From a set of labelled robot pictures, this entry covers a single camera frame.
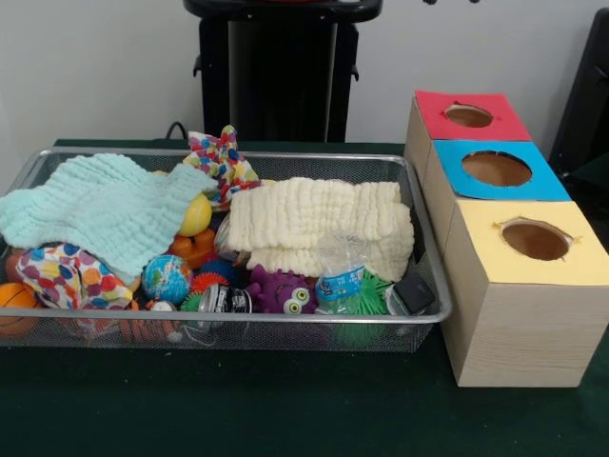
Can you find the crushed clear plastic bottle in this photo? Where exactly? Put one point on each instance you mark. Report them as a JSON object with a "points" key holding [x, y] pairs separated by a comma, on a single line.
{"points": [[338, 281]]}

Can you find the shallow clear mesh bin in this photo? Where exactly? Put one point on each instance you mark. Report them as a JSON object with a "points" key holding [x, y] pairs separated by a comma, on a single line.
{"points": [[333, 162]]}

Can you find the wooden box with three holes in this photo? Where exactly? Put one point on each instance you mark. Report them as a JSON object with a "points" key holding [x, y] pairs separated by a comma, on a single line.
{"points": [[523, 333]]}

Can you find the cream waffle cloth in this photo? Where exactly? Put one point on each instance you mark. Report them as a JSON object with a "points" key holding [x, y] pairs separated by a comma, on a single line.
{"points": [[309, 214]]}

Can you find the purple monster toy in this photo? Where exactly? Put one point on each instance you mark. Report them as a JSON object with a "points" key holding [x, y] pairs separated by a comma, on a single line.
{"points": [[276, 288]]}

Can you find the green spiky rubber ball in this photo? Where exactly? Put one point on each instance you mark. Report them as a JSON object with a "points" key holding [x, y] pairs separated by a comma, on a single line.
{"points": [[373, 297]]}

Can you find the knotted polka dot cloth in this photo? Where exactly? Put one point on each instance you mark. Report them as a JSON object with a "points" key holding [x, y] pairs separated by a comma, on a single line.
{"points": [[223, 162]]}

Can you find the yellow ball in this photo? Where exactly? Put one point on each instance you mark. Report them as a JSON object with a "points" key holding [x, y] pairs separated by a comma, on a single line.
{"points": [[197, 216]]}

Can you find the small black square box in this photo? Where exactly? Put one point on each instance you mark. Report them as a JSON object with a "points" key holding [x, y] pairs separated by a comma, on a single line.
{"points": [[414, 291]]}

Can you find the blue globe ball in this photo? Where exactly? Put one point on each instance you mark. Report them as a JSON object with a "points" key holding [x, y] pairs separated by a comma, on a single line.
{"points": [[166, 280]]}

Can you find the dark green tablecloth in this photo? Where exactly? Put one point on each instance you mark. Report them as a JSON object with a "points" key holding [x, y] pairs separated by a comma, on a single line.
{"points": [[285, 404]]}

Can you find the mint green waffle cloth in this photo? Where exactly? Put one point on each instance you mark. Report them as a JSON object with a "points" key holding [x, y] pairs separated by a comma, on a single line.
{"points": [[95, 204]]}

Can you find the crumpled polka dot cloth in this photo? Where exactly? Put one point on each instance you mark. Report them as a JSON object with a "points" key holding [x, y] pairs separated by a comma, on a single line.
{"points": [[66, 276]]}

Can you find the neighbouring green covered table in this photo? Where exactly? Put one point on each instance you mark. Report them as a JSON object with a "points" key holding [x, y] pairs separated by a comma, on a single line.
{"points": [[595, 181]]}

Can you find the orange basketball toy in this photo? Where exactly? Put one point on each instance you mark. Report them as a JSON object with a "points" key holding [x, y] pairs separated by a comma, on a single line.
{"points": [[14, 297]]}

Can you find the black furniture panel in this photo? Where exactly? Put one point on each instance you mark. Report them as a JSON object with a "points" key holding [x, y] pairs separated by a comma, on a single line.
{"points": [[590, 95]]}

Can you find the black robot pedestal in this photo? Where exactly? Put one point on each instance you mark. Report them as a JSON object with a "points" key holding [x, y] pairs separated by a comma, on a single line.
{"points": [[280, 71]]}

